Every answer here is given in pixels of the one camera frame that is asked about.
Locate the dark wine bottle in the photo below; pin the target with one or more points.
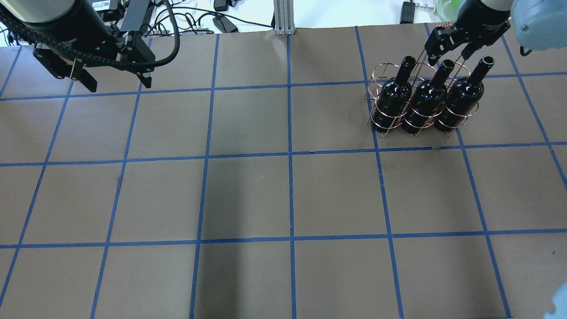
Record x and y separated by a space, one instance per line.
463 97
427 100

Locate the dark wine bottle in basket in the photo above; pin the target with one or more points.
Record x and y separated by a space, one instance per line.
463 97

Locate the green bowl with blocks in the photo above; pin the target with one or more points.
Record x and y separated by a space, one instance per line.
448 10

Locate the black power adapter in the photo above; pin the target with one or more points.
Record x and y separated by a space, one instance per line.
407 12

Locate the black power brick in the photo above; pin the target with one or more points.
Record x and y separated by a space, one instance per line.
224 25

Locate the brown paper table mat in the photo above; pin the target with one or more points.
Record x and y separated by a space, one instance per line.
246 184

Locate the copper wire wine basket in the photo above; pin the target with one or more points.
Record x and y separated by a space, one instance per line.
384 71

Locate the aluminium frame post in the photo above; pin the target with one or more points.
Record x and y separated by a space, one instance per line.
284 17

